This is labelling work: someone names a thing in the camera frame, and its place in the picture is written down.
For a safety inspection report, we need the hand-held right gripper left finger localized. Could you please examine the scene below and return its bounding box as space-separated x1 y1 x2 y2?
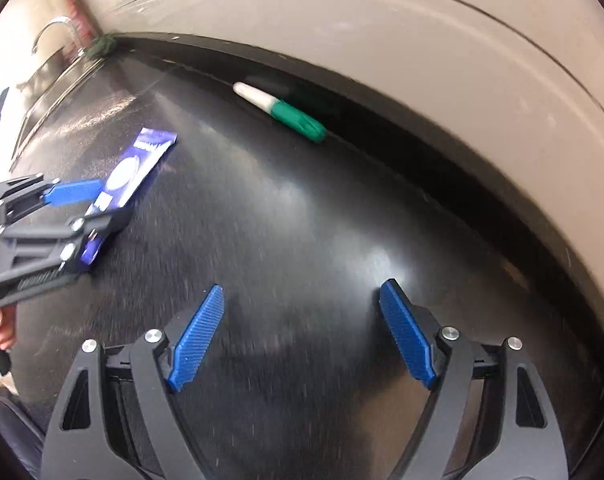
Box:
40 284 226 480

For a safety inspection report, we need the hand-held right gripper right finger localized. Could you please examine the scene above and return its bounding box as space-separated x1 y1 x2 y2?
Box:
378 279 570 480

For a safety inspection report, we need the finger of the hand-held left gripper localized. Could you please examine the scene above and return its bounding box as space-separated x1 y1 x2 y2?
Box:
0 205 132 273
0 172 105 225

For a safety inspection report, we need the blue foil packet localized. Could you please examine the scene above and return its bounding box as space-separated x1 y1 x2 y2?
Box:
79 127 179 267

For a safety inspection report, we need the steel sink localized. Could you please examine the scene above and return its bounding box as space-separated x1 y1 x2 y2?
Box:
9 45 105 171

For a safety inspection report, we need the green cloth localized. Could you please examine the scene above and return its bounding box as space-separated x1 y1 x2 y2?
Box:
84 32 118 61

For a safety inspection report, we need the red container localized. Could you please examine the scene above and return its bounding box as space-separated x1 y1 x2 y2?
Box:
64 2 95 55

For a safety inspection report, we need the chrome faucet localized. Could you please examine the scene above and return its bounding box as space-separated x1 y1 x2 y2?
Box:
30 16 90 58

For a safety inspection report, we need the green and white marker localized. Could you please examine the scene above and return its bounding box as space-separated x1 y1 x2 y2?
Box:
233 81 327 144

